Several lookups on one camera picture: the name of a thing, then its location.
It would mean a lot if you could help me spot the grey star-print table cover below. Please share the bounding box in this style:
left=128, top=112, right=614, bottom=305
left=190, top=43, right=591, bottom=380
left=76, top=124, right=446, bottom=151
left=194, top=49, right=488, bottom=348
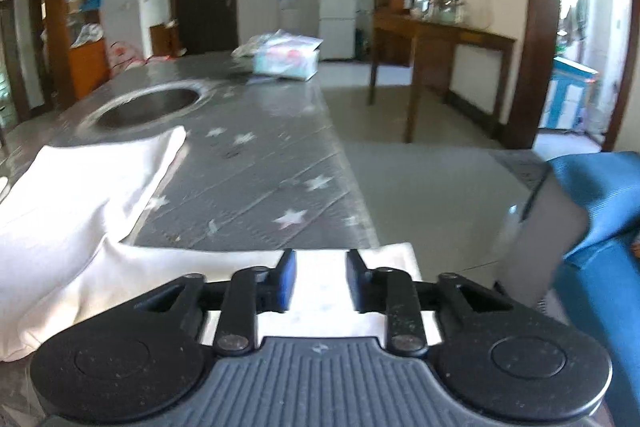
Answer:
left=0, top=51, right=382, bottom=427

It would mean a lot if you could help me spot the long wooden side table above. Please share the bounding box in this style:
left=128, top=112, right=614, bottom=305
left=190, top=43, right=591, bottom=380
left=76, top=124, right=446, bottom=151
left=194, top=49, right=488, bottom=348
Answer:
left=369, top=9, right=517, bottom=144

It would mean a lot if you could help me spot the small wooden stand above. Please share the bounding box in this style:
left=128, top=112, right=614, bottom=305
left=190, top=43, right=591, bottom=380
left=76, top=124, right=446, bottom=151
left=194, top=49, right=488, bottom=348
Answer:
left=150, top=22, right=189, bottom=58

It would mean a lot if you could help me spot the pink play tent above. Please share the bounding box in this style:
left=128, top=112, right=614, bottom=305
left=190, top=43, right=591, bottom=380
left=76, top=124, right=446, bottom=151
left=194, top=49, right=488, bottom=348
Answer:
left=107, top=39, right=151, bottom=80

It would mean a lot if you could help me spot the blue cloth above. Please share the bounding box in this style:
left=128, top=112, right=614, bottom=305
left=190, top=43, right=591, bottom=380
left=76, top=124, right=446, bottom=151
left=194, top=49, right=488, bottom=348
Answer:
left=545, top=151, right=640, bottom=410

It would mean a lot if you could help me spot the water dispenser with blue bottle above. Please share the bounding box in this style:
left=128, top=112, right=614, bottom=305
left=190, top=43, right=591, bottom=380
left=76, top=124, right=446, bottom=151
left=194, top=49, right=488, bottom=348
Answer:
left=277, top=0, right=303, bottom=32

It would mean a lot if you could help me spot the plastic-wrapped tissue pack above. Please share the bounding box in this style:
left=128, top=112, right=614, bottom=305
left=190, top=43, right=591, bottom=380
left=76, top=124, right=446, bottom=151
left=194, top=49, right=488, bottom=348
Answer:
left=251, top=32, right=324, bottom=82

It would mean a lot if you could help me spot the white refrigerator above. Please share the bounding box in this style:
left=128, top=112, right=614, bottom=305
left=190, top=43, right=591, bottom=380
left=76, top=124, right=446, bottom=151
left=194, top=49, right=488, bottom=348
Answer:
left=317, top=0, right=362, bottom=60

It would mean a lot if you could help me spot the blue and white box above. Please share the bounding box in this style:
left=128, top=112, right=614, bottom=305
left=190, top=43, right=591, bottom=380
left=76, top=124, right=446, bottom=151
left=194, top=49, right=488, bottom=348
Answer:
left=542, top=57, right=599, bottom=130

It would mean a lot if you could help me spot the tall wooden shelf cabinet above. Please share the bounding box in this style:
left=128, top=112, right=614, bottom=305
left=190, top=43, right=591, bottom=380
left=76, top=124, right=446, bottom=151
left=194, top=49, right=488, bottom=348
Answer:
left=42, top=0, right=111, bottom=102

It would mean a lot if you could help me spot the wooden archway frame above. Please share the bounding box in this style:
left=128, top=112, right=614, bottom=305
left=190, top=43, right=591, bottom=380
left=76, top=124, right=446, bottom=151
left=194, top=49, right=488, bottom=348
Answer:
left=510, top=0, right=564, bottom=150

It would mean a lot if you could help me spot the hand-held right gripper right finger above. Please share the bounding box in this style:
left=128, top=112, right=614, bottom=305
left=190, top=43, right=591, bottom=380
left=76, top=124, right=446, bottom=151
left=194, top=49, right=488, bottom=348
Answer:
left=345, top=248, right=516, bottom=356

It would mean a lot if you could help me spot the clear plastic bag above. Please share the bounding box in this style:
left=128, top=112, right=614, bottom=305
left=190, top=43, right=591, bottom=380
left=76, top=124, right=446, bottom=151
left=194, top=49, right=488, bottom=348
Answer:
left=231, top=33, right=281, bottom=58

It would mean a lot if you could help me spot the white garment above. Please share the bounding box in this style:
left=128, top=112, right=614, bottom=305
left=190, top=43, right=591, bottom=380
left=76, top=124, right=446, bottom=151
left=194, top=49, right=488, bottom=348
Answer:
left=0, top=125, right=423, bottom=363

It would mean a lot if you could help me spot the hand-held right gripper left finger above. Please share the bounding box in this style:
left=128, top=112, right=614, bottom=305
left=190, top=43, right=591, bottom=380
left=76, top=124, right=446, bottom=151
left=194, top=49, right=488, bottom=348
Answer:
left=132, top=248, right=299, bottom=356

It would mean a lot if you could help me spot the glassware on side table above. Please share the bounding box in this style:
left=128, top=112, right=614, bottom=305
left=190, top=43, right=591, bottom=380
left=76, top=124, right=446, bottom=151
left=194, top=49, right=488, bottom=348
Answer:
left=410, top=0, right=469, bottom=24

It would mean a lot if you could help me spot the round metal table basin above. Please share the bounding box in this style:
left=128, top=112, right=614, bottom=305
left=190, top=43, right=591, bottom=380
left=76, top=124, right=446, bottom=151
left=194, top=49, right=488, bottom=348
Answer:
left=82, top=79, right=216, bottom=138

